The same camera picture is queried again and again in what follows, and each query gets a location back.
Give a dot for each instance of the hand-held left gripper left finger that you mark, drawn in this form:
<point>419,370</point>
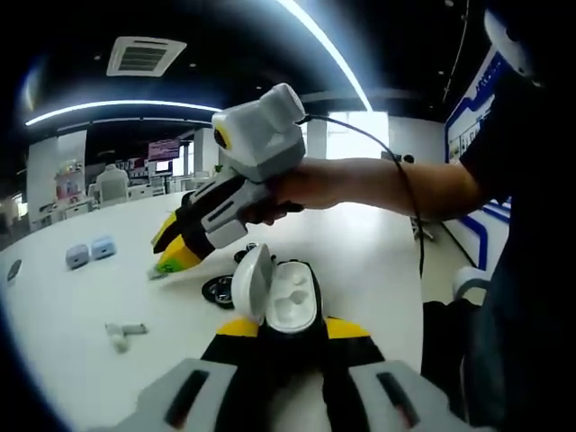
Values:
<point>229,355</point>

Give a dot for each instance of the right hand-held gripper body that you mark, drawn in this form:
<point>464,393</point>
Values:
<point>265,139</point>

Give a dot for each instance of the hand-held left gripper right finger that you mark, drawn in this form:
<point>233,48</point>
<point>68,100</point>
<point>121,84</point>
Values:
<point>351,355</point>

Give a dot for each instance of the black ear-hook earbud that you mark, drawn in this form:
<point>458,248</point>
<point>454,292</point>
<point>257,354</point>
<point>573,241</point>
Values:
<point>208,288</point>
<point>243,256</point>

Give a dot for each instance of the black googly-eyed earbud case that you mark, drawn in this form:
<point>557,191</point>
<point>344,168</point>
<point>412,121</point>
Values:
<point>252,279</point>

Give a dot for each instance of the light blue earbud case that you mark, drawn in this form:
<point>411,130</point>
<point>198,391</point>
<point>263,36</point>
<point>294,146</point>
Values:
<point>101,249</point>

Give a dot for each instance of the purple earbud case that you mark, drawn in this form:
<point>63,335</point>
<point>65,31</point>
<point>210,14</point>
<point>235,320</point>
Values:
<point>77,257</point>

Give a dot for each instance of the person's right hand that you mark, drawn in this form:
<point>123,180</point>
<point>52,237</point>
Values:
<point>292,189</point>

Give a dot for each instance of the dark cloth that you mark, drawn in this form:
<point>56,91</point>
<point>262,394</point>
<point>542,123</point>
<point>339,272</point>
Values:
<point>450,346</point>

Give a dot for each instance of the white table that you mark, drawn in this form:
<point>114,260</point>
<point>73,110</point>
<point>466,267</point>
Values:
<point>135,292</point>

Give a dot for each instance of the curved ceiling light strip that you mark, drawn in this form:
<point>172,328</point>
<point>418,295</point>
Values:
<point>327,45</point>
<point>126,103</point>

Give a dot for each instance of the colourful display shelf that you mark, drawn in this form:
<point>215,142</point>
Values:
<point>69,182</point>

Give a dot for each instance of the white chair armrest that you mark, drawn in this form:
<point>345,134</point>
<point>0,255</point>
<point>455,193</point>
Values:
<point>465,274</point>

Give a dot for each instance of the ceiling air conditioner vent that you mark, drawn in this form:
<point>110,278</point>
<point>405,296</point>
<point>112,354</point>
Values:
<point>144,57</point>

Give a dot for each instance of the person's leg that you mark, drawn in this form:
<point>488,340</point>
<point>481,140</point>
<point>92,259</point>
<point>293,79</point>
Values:
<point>517,360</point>

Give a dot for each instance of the black phone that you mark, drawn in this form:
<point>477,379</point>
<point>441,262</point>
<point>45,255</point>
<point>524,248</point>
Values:
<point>14,270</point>

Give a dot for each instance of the white worn device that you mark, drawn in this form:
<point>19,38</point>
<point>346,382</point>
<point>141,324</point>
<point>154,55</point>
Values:
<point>504,42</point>

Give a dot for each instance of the person's torso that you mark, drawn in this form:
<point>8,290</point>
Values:
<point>531,157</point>

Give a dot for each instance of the pink wall screen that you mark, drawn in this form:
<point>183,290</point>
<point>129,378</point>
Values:
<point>164,149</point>

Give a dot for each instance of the blue and white wall poster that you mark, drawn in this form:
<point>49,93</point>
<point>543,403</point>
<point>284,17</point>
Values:
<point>459,135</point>

